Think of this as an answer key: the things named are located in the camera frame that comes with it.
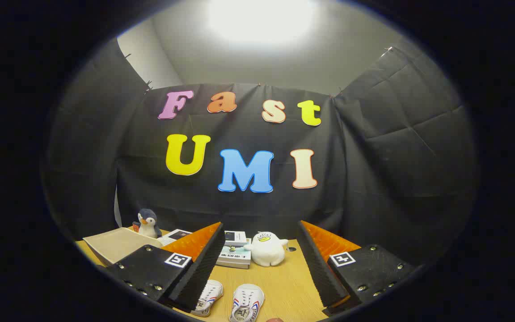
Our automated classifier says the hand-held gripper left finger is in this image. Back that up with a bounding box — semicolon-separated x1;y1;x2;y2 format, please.
105;221;226;314

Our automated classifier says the white canvas shoe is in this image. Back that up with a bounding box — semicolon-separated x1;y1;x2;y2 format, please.
229;284;265;322
190;280;224;317

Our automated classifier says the book with pale landscape cover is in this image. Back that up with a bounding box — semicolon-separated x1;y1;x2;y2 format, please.
216;245;252;269

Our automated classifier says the book with blue picture cover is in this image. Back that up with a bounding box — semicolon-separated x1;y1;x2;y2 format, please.
224;230;248;246

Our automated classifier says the beige fabric storage box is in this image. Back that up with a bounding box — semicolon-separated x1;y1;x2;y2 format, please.
83;227;164;265

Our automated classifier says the grey penguin plush toy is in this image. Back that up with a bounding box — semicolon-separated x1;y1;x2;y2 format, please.
132;208;163;239

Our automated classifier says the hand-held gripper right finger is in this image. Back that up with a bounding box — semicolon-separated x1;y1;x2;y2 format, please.
296;220;418;318

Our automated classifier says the white duck plush toy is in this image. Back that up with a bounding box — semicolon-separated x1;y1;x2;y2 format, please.
244;231;289;267

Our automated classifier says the black backdrop cloth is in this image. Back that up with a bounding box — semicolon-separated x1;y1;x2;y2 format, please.
43;38;479;269

